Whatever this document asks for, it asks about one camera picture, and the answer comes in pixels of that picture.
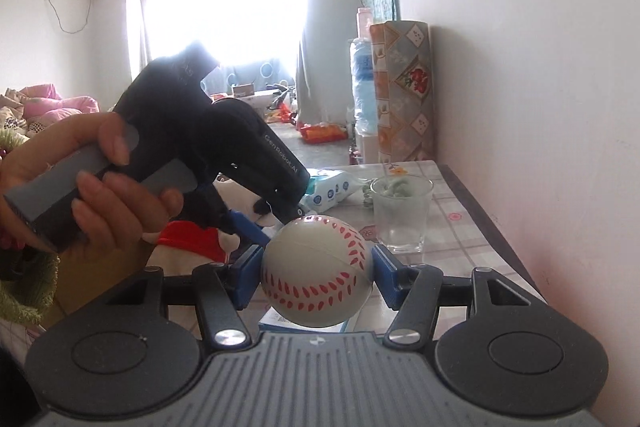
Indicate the green and white scrunchie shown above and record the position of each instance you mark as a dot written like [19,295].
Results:
[400,187]

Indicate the brown cardboard box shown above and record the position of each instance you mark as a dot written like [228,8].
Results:
[100,282]

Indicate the grey curtain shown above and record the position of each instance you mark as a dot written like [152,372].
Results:
[320,82]

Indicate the plush doll with red scarf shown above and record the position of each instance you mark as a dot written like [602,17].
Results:
[190,239]

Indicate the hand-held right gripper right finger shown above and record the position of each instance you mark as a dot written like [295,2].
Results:
[385,269]

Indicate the white baseball with red stitches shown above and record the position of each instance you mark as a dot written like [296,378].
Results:
[315,267]

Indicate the pink quilt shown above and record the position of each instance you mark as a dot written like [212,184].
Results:
[50,104]

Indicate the white low table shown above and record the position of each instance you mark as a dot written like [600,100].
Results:
[260,99]

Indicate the patterned rolled mat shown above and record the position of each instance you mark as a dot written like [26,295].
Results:
[405,97]

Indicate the large water bottle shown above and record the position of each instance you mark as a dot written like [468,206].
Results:
[362,77]

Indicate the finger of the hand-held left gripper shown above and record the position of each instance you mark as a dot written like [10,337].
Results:
[245,228]

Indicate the small cardboard box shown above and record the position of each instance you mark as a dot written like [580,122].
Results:
[244,90]

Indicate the person's left hand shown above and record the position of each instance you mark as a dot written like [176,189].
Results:
[120,207]

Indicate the blue wet wipes packet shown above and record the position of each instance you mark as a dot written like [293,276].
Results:
[330,189]

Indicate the clear glass cup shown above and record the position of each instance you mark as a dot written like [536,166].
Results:
[400,227]

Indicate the beige floral duvet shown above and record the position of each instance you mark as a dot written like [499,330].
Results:
[10,117]

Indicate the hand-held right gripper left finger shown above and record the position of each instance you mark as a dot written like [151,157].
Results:
[247,272]

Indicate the blue and white mask box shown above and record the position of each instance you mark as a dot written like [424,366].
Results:
[272,322]

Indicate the orange snack packets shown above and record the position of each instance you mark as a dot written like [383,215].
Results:
[322,133]

